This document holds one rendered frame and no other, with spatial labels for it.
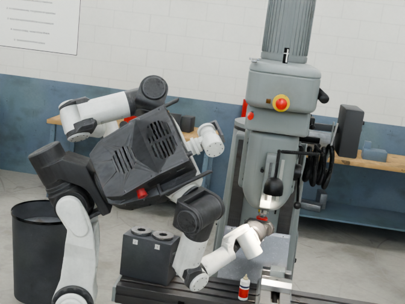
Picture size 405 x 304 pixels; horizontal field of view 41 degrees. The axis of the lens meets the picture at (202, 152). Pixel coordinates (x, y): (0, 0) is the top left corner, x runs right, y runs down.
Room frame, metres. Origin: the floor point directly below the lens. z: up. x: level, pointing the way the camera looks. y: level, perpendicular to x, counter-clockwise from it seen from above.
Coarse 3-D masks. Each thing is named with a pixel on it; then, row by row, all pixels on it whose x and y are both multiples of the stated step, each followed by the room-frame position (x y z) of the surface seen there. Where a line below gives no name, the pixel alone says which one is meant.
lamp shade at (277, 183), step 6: (270, 180) 1.94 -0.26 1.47; (276, 180) 1.93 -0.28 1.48; (264, 186) 1.95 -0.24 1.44; (270, 186) 1.92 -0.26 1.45; (276, 186) 1.92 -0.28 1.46; (282, 186) 1.94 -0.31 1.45; (264, 192) 1.94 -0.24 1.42; (270, 192) 1.92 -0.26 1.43; (276, 192) 1.92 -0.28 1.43; (282, 192) 1.94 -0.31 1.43
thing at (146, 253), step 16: (128, 240) 2.18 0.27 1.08; (144, 240) 2.16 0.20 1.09; (160, 240) 2.16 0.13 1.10; (176, 240) 2.19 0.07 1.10; (128, 256) 2.18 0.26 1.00; (144, 256) 2.16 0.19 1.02; (160, 256) 2.14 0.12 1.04; (128, 272) 2.18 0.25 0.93; (144, 272) 2.16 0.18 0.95; (160, 272) 2.14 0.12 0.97
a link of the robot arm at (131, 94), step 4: (136, 88) 1.87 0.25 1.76; (128, 92) 1.84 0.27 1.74; (132, 92) 1.84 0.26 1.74; (136, 92) 1.84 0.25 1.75; (128, 96) 1.83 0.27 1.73; (132, 96) 1.83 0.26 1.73; (128, 100) 1.82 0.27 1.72; (132, 100) 1.83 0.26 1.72; (128, 104) 1.82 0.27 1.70; (132, 104) 1.82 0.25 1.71; (132, 108) 1.82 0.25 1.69; (132, 112) 1.83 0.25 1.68
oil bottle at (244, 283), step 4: (240, 280) 2.10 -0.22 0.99; (244, 280) 2.09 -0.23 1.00; (248, 280) 2.10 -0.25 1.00; (240, 284) 2.09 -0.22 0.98; (244, 284) 2.08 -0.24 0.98; (248, 284) 2.09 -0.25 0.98; (240, 288) 2.09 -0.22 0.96; (244, 288) 2.08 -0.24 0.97; (248, 288) 2.09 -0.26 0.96; (240, 292) 2.09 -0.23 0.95; (244, 292) 2.08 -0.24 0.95; (248, 292) 2.10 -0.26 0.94; (240, 296) 2.09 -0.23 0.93; (244, 296) 2.08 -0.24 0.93
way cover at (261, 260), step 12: (228, 228) 2.52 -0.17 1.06; (264, 240) 2.49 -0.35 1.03; (276, 240) 2.49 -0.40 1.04; (288, 240) 2.49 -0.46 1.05; (240, 252) 2.47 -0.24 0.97; (264, 252) 2.46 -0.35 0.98; (276, 252) 2.46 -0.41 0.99; (288, 252) 2.46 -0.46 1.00; (228, 264) 2.43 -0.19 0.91; (240, 264) 2.43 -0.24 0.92; (252, 264) 2.43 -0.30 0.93; (264, 264) 2.43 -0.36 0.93; (276, 264) 2.43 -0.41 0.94; (228, 276) 2.39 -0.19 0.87; (252, 276) 2.39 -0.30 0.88
